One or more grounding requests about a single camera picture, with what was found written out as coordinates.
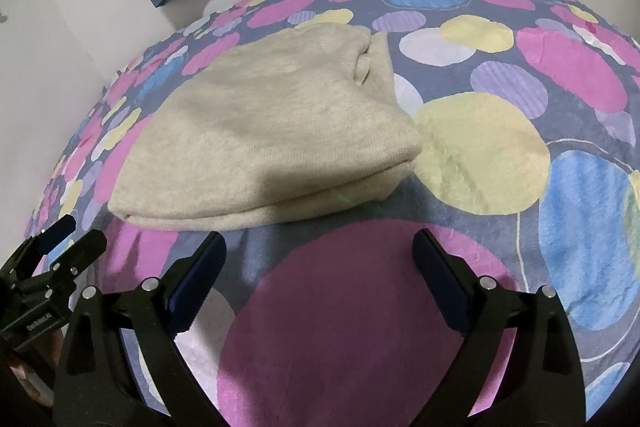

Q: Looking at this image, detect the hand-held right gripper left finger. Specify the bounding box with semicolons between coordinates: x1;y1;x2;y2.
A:
52;231;228;427

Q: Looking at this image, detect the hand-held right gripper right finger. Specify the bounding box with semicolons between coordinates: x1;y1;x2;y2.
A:
411;229;586;427

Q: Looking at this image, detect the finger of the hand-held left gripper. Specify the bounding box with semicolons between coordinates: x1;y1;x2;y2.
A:
49;229;107;282
0;214;77;279

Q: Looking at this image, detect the beige knit sweater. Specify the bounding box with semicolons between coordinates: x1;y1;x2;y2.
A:
107;23;422;230

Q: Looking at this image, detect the person's left hand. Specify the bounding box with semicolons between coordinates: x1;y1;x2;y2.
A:
6;341;57;408

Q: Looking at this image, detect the colourful dotted blanket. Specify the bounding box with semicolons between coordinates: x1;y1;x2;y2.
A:
25;0;640;427

